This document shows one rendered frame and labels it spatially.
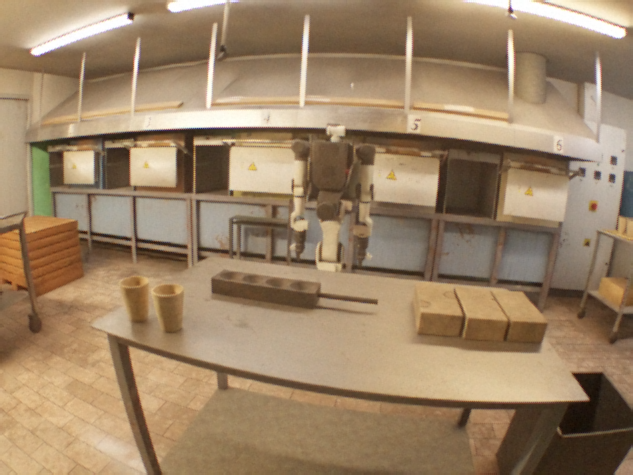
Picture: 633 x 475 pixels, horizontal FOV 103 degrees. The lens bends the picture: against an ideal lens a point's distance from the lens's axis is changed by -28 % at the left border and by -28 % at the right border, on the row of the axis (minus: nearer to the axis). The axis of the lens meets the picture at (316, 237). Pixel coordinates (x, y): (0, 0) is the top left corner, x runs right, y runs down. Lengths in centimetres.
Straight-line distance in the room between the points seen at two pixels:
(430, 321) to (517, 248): 258
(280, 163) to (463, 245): 180
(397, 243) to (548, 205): 143
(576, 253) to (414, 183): 219
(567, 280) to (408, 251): 202
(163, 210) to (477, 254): 322
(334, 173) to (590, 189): 299
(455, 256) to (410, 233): 48
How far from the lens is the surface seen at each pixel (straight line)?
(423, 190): 297
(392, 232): 320
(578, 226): 421
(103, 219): 463
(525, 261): 351
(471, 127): 286
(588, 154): 326
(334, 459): 140
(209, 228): 367
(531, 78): 364
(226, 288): 108
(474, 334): 95
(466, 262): 334
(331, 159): 212
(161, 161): 369
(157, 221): 403
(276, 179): 311
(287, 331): 89
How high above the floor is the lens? 128
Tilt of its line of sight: 13 degrees down
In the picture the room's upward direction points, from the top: 3 degrees clockwise
